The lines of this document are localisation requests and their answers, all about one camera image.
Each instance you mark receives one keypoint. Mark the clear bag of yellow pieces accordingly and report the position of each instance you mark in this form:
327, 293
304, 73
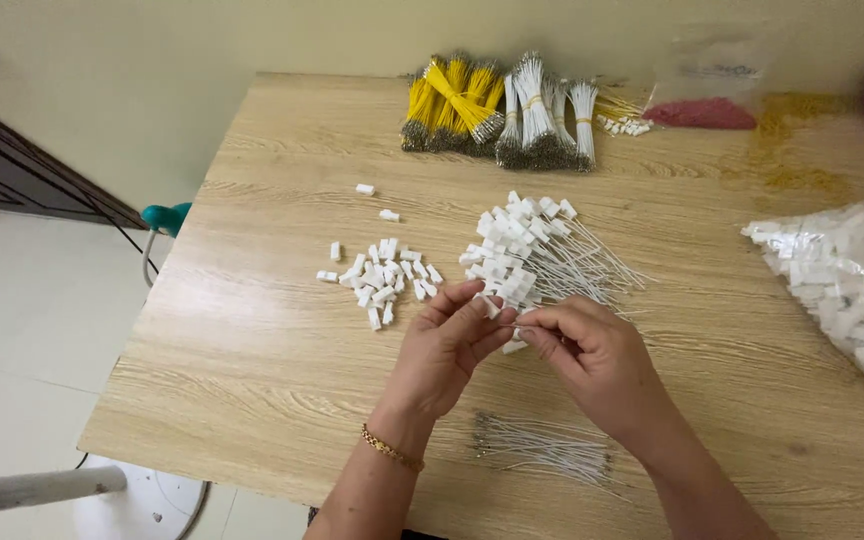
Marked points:
796, 142

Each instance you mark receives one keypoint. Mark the clear bag of white housings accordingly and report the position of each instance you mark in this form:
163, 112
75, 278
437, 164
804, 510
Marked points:
848, 285

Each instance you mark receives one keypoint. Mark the pile of loose white housings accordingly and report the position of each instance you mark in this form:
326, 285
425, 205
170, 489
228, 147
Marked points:
381, 279

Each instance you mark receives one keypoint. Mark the clear bag of red pieces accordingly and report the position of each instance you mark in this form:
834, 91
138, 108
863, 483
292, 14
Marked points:
698, 112

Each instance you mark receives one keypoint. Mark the person's left hand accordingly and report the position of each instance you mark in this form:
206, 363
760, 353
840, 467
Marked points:
432, 367

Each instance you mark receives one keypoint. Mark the dark wooden furniture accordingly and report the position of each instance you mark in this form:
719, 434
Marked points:
12, 169

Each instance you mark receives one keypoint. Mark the white fan base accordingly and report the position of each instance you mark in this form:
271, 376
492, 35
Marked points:
143, 502

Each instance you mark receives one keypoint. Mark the white plastic connector housing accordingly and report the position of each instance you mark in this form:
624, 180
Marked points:
514, 346
389, 215
365, 189
489, 305

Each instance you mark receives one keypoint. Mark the white fan pole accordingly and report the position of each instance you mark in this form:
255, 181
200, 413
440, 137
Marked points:
34, 489

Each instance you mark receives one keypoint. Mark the person's right hand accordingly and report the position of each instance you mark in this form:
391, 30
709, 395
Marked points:
612, 367

